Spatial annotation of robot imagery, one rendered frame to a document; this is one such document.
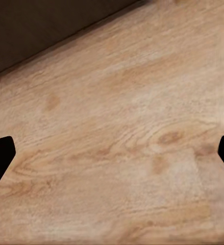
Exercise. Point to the cabinet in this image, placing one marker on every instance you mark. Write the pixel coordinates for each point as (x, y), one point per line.
(29, 26)

